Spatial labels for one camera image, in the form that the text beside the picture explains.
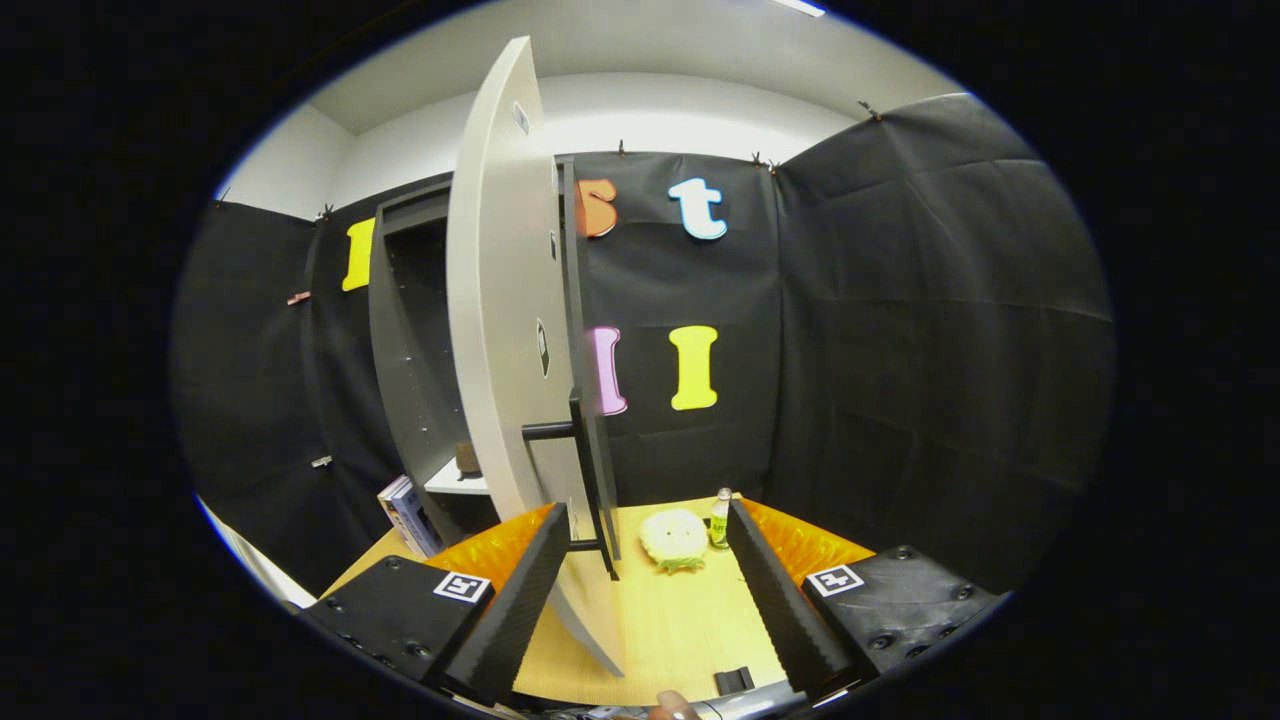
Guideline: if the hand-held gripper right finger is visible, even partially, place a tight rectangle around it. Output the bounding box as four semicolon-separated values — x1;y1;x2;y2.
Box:
725;497;1009;703

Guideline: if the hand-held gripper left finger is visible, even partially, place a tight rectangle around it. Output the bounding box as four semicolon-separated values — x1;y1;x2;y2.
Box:
300;502;573;707

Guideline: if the grey shoe cabinet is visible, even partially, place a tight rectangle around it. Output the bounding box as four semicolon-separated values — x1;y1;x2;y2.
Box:
368;158;601;546

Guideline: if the white cabinet shelf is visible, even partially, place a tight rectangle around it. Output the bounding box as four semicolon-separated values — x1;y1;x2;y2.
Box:
424;458;493;497

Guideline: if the yellow round plush toy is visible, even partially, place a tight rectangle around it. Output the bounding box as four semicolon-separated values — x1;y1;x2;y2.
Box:
638;507;711;575

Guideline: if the blue book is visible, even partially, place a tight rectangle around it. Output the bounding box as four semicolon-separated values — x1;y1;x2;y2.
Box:
390;480;444;559

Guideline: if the black backdrop cloth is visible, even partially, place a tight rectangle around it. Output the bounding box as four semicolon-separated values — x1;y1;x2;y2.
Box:
172;92;1116;601

